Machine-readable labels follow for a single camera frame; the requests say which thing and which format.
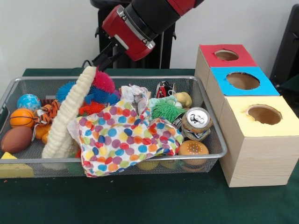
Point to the polka dot cloth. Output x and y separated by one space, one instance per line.
126 140

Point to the wooden box with three holes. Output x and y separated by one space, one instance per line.
257 158

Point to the cream knitted cloth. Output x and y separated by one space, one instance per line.
70 107

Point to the green spiky rubber ball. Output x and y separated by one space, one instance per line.
164 109

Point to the crushed silver drink can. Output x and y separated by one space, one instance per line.
196 122

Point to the multicoloured spiky caterpillar toy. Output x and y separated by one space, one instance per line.
103 81

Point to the black panel stand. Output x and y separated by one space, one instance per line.
287 46

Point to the small orange basketball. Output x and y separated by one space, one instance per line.
22 117

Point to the orange ball with cream dots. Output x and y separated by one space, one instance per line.
192 149

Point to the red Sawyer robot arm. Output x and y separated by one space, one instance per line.
154 14

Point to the blue spiky rubber ball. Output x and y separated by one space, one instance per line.
65 91

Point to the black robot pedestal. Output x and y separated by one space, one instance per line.
163 51

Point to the dark green table cloth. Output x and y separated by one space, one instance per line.
292 84
140 200

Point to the shallow clear mesh bin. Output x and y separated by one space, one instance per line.
205 93

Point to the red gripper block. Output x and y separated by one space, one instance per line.
126 35

